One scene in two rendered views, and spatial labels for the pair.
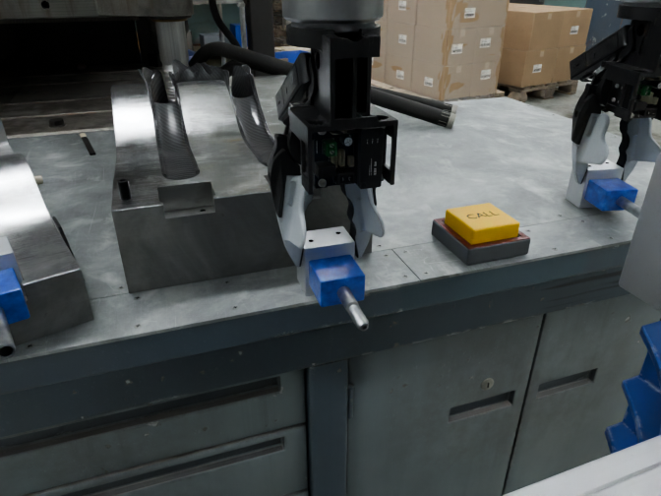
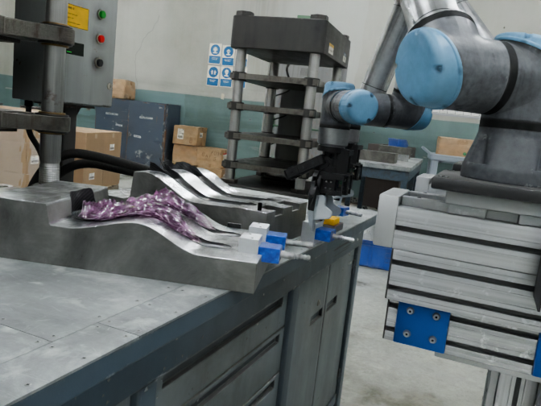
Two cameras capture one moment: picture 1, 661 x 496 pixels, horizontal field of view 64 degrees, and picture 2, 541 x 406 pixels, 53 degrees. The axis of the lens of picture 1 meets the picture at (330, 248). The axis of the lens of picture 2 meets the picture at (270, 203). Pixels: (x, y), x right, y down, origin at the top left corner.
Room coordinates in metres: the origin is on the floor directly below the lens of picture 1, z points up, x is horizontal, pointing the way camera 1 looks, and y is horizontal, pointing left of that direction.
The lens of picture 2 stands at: (-0.37, 1.08, 1.10)
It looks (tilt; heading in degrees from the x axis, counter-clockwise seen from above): 9 degrees down; 312
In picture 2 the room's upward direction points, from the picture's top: 6 degrees clockwise
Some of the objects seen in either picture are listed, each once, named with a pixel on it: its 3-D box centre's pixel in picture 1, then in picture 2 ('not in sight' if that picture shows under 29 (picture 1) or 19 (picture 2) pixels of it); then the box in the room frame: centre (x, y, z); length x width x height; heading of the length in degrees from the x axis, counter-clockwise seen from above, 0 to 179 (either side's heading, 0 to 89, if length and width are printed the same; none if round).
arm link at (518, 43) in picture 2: not in sight; (521, 79); (-0.05, 0.15, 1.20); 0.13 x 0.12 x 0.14; 57
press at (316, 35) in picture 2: not in sight; (289, 125); (3.56, -3.43, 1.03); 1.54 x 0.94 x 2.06; 114
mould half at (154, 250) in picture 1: (217, 143); (200, 199); (0.71, 0.16, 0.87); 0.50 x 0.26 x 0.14; 19
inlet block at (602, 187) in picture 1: (615, 197); (343, 211); (0.62, -0.36, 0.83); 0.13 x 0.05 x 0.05; 8
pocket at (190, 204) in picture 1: (189, 210); (270, 215); (0.48, 0.14, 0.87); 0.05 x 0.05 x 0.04; 19
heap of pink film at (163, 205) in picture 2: not in sight; (146, 208); (0.52, 0.46, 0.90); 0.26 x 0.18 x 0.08; 36
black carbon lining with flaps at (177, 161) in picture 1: (208, 110); (205, 182); (0.70, 0.16, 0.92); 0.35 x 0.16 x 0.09; 19
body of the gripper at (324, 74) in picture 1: (335, 107); (332, 171); (0.42, 0.00, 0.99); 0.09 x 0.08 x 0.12; 17
